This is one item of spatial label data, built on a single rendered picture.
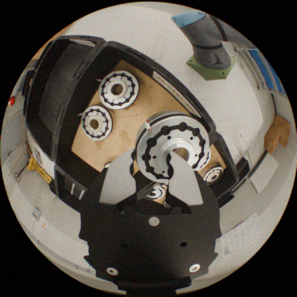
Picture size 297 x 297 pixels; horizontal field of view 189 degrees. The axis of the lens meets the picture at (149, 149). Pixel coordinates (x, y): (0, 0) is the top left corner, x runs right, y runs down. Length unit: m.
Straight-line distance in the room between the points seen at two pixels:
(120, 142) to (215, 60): 0.42
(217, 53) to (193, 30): 0.11
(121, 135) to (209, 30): 0.41
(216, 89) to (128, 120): 0.40
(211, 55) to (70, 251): 3.85
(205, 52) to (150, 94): 0.24
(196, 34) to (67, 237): 3.74
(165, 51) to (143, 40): 0.11
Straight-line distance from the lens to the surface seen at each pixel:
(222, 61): 0.38
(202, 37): 0.33
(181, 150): 0.15
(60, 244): 3.55
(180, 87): 0.18
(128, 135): 0.30
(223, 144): 0.26
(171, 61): 0.44
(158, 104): 0.28
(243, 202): 3.12
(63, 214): 3.53
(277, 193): 3.21
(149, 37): 0.50
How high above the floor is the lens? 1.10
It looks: 60 degrees down
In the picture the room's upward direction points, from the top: 180 degrees counter-clockwise
